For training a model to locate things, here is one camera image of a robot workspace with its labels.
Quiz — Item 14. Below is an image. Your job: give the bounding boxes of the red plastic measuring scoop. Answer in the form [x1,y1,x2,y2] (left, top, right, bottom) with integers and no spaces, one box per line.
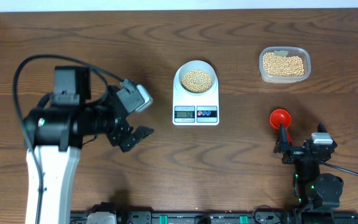
[269,108,293,146]

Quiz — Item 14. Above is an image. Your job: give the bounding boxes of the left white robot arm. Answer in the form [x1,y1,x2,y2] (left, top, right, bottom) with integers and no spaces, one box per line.
[24,66,153,223]

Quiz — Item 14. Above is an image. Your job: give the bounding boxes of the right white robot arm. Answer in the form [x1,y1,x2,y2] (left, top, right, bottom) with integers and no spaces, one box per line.
[273,123,344,223]

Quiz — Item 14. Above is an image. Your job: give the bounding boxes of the white digital kitchen scale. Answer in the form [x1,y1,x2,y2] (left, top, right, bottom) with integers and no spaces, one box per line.
[172,80,220,126]

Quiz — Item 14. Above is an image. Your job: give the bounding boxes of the soybeans in bowl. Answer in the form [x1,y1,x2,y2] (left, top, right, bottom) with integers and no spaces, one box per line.
[181,70,212,93]

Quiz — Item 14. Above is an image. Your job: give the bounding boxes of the pale blue round bowl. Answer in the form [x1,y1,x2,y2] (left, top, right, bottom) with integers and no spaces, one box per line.
[174,60,218,96]

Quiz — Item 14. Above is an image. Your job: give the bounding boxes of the yellow soybeans pile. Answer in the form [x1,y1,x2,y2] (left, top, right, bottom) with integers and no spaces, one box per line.
[262,52,305,77]

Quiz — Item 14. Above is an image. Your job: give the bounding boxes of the clear plastic food container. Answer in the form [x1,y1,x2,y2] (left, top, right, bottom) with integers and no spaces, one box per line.
[259,47,311,84]

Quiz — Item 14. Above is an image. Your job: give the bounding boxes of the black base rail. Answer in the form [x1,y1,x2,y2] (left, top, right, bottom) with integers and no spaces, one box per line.
[70,210,358,224]

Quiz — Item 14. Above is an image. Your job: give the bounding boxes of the left black cable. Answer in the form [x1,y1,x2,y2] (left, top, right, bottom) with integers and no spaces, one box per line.
[12,54,127,224]

